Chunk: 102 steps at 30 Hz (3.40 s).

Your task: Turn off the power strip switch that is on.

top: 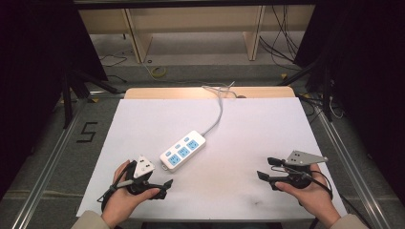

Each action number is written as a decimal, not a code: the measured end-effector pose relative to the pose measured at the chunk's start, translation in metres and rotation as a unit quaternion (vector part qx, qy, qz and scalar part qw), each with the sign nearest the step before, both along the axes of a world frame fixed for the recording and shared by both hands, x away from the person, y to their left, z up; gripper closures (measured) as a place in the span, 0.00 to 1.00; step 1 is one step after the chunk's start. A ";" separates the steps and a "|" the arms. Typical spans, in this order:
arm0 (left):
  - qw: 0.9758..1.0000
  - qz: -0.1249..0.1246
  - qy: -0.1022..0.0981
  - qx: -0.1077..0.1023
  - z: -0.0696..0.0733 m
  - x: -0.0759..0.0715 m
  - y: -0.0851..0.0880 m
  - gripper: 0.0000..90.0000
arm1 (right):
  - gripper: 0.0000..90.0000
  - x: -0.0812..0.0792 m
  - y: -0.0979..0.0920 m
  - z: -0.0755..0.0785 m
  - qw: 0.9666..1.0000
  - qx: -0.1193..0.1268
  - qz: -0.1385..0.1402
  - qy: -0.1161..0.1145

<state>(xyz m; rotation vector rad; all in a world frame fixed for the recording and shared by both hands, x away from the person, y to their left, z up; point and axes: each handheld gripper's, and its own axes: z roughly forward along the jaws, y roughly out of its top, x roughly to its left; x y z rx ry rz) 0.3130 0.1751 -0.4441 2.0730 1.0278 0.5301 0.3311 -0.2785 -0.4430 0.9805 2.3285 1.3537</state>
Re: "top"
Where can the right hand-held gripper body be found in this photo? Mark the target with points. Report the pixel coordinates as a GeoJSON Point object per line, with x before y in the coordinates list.
{"type": "Point", "coordinates": [302, 157]}

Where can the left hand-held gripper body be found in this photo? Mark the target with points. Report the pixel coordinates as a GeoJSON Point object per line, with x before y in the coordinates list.
{"type": "Point", "coordinates": [143, 167]}

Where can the person's left hand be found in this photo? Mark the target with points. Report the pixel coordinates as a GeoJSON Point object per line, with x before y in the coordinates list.
{"type": "Point", "coordinates": [119, 203]}

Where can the person's right hand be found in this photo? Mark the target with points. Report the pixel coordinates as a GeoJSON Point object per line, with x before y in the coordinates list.
{"type": "Point", "coordinates": [313, 200]}

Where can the white power strip blue sockets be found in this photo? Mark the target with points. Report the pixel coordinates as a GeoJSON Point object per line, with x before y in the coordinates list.
{"type": "Point", "coordinates": [183, 152]}

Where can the white table sheet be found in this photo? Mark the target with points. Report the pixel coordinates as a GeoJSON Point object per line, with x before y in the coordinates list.
{"type": "Point", "coordinates": [245, 133]}

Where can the black tripod stand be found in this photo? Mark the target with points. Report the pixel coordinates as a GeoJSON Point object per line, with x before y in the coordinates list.
{"type": "Point", "coordinates": [67, 101]}
{"type": "Point", "coordinates": [327, 95]}

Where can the yellow tape piece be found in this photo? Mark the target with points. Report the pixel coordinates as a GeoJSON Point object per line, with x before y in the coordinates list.
{"type": "Point", "coordinates": [283, 76]}
{"type": "Point", "coordinates": [95, 99]}

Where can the black curtain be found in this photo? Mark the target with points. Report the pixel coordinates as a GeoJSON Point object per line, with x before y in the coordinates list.
{"type": "Point", "coordinates": [366, 63]}
{"type": "Point", "coordinates": [31, 79]}

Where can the aluminium floor rail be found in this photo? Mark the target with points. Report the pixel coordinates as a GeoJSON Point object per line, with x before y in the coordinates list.
{"type": "Point", "coordinates": [47, 165]}
{"type": "Point", "coordinates": [350, 159]}

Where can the light wooden desk frame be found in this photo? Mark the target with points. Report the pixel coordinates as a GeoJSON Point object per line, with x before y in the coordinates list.
{"type": "Point", "coordinates": [137, 38]}

